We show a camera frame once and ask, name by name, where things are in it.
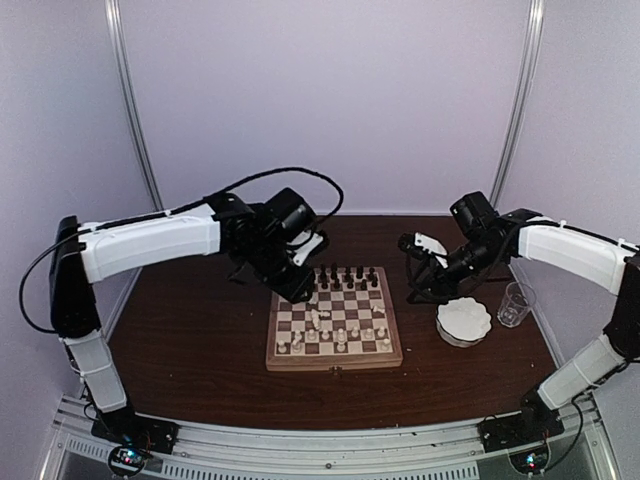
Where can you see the white knight chess piece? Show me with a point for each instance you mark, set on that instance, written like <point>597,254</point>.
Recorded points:
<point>296,346</point>

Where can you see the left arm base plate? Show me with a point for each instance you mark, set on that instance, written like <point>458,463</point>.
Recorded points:
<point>143,433</point>

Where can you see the left round controller board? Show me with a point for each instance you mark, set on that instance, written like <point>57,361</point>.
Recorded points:
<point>127,461</point>

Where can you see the aluminium frame post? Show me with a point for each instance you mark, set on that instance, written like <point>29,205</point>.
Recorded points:
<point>527,69</point>
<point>116,32</point>

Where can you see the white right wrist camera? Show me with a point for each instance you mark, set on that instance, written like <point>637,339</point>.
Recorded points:
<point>418,245</point>

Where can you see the round controller board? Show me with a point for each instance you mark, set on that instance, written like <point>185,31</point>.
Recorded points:
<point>127,461</point>
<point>530,462</point>

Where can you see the clear drinking glass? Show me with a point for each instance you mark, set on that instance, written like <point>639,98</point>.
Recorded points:
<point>517,302</point>

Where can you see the right aluminium frame post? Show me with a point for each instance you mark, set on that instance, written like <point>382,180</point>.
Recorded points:
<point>527,69</point>

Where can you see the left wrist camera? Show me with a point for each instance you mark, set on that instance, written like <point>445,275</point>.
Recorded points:
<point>305,244</point>

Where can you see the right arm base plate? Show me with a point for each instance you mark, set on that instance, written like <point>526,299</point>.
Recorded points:
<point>508,432</point>

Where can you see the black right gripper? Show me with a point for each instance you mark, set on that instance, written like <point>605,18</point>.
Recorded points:
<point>435,280</point>

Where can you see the pile of white chess pieces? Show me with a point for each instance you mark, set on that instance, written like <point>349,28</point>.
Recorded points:
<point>348,314</point>

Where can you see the left aluminium frame post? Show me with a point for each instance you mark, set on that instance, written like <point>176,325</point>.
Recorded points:
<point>116,32</point>

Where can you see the wooden chess board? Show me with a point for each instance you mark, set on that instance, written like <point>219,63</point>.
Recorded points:
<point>319,354</point>

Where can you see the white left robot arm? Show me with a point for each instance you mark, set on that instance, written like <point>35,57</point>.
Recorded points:
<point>275,239</point>

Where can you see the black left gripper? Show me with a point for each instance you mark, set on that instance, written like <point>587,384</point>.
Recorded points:
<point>295,289</point>

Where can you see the black chess pieces rows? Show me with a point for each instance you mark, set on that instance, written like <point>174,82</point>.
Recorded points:
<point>347,278</point>

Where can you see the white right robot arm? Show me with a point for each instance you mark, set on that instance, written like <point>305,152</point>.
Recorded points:
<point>587,304</point>

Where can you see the right round controller board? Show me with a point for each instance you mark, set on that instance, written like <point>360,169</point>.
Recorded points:
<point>530,462</point>

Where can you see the white scalloped ceramic bowl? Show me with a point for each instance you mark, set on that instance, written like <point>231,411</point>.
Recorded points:
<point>463,322</point>

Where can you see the aluminium front rail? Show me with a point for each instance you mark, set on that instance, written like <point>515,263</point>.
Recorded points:
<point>442,451</point>

